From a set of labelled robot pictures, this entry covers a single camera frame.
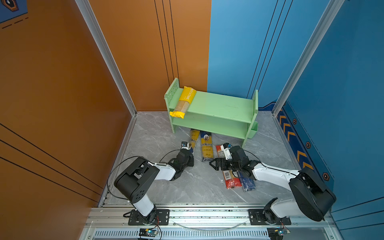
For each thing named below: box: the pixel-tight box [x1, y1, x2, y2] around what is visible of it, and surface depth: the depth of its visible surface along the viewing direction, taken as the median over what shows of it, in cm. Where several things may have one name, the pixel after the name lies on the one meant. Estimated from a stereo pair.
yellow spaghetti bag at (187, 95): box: [169, 86, 197, 119], surface depth 85 cm
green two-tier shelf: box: [164, 78, 259, 148], surface depth 88 cm
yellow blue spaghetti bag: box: [189, 129, 201, 155], surface depth 101 cm
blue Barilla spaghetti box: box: [237, 171, 256, 192], surface depth 82 cm
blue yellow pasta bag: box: [200, 130, 214, 162], surface depth 98 cm
